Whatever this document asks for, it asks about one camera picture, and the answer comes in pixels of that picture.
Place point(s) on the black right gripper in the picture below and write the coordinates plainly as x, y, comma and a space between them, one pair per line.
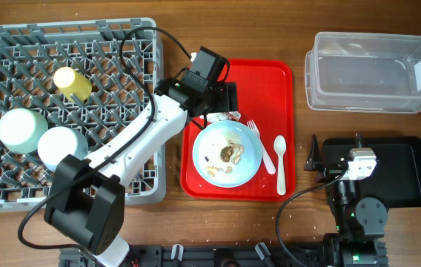
314, 162

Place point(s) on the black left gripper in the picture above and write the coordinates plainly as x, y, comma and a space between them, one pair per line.
227, 96

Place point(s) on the red foil wrapper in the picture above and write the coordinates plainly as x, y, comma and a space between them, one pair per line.
233, 115

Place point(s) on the yellow cup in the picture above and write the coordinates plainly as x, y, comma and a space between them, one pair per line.
70, 82

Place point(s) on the light blue bowl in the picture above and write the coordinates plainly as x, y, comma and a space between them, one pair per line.
58, 142

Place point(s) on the mint green bowl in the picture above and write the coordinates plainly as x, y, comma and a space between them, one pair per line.
21, 130

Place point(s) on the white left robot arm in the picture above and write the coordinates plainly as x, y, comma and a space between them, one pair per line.
87, 198

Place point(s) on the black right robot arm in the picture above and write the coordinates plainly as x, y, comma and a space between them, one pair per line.
360, 221

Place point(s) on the grey dishwasher rack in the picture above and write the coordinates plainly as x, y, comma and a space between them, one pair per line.
122, 58

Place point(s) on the crumpled white napkin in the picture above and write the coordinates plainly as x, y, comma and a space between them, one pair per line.
216, 117

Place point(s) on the white plastic spoon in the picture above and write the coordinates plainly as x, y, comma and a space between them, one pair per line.
280, 149

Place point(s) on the food scraps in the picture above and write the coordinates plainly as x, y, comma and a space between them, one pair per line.
223, 158

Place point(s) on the light blue plate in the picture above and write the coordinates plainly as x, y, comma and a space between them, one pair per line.
223, 132

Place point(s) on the white plastic fork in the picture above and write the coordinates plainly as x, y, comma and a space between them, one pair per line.
269, 166

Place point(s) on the black plastic tray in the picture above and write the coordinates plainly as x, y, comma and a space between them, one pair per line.
396, 180

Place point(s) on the clear plastic bin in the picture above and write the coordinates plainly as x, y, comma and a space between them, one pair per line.
364, 72

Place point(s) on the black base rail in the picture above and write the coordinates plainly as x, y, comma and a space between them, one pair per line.
310, 254

